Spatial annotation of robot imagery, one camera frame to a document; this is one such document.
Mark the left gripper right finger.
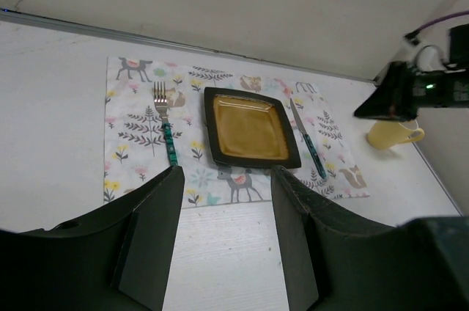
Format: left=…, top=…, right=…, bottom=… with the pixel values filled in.
left=271, top=167, right=468, bottom=310

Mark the silver knife teal handle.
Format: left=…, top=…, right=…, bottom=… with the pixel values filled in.
left=289, top=99, right=327, bottom=179

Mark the silver fork teal handle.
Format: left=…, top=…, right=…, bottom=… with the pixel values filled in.
left=153, top=81, right=178, bottom=167

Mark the floral animal print cloth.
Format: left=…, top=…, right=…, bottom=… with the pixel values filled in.
left=103, top=58, right=369, bottom=208

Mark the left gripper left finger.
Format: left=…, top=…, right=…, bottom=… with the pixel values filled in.
left=1, top=167, right=184, bottom=310

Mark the square black yellow plate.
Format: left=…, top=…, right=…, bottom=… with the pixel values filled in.
left=204, top=87, right=301, bottom=169

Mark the yellow ceramic mug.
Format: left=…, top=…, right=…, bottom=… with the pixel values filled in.
left=366, top=120, right=425, bottom=150

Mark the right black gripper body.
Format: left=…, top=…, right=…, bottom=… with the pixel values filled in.
left=353, top=62, right=451, bottom=121

